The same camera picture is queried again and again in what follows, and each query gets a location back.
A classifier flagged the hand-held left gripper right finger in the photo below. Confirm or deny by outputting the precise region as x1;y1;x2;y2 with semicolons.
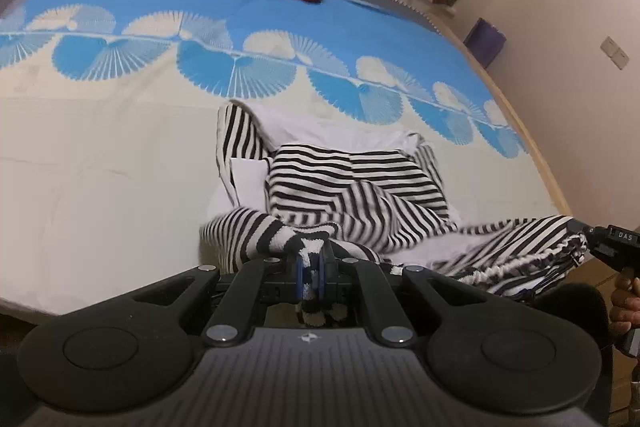
319;247;502;350

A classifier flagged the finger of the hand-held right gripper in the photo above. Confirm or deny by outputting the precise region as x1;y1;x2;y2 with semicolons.
570;219;598;267

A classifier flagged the wooden bed frame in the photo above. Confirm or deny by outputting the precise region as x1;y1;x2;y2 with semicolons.
435;22;575;215

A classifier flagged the person's right hand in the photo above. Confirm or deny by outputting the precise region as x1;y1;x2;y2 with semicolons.
609;267;640;334

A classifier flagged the blue fan print bedsheet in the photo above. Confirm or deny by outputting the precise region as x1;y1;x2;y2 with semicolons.
0;0;573;323

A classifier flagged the wall switch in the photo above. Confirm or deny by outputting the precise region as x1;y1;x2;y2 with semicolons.
600;36;632;70

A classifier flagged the black white striped hooded top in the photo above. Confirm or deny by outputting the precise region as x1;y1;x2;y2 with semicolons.
200;101;591;328

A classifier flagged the purple box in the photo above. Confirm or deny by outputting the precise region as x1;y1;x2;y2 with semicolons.
463;18;506;68

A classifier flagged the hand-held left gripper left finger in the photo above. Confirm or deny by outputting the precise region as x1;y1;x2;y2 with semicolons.
112;252;308;349

